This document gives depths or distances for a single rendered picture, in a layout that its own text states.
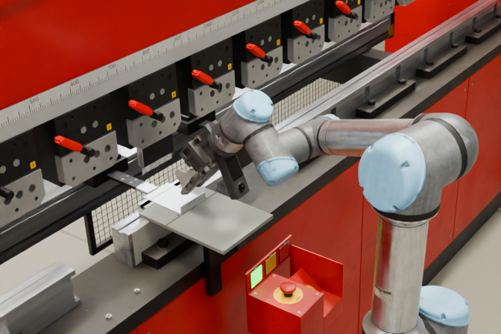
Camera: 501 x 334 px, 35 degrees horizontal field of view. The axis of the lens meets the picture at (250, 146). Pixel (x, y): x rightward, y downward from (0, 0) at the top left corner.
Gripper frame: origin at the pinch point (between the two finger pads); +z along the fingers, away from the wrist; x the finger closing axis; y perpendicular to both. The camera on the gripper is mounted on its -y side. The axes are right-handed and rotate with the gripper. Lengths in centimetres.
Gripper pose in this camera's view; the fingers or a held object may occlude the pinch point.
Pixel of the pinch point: (192, 189)
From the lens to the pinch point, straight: 189.4
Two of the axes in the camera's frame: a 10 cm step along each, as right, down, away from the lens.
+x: -6.2, 3.9, -6.8
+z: -4.8, 5.0, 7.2
